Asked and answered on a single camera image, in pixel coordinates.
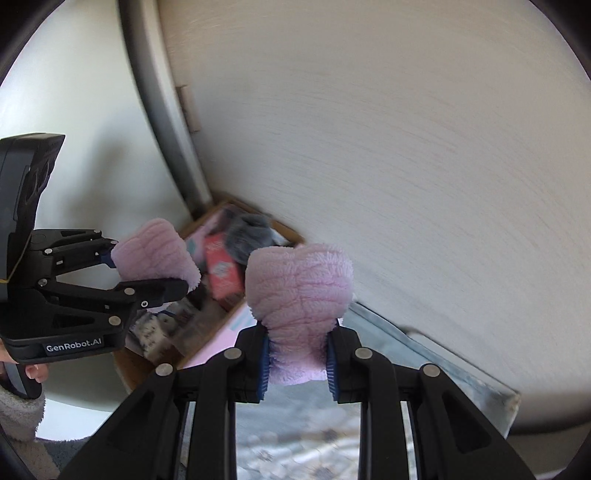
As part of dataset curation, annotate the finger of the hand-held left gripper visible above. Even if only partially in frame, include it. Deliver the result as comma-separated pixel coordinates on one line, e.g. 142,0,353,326
18,228,119,288
37,278,190,329

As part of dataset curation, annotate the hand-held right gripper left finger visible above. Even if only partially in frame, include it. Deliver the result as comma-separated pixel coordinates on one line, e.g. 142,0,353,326
60,324,269,480

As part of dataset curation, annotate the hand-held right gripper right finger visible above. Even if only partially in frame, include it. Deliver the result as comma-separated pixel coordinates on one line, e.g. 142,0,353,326
324,329,536,480

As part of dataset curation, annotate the pink fluffy sock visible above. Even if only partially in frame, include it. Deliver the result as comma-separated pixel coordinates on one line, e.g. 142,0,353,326
111,218,202,310
245,244,355,386

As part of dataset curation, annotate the red building block box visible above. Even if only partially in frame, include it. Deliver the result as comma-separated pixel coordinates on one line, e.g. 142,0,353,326
204,232,245,301

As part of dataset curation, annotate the brown cardboard box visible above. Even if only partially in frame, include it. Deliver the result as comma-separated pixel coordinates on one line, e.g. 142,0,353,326
113,196,305,395

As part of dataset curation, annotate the person's left forearm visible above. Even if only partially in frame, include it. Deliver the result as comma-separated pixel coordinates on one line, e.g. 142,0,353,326
0,381,61,480

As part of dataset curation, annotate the person's left hand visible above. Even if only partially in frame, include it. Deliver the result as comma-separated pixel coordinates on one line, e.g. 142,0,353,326
0,342,51,384

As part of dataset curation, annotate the white spotted cloth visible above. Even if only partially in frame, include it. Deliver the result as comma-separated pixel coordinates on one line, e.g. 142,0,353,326
133,308,186,357

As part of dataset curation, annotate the grey fluffy sock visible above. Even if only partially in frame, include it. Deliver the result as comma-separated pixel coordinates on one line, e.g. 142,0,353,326
225,213,279,266

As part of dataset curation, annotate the door hinge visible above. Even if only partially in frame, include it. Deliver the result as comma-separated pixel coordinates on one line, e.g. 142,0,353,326
177,84,202,134

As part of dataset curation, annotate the dark door frame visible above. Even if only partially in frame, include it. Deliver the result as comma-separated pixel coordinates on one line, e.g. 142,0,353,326
117,0,215,222

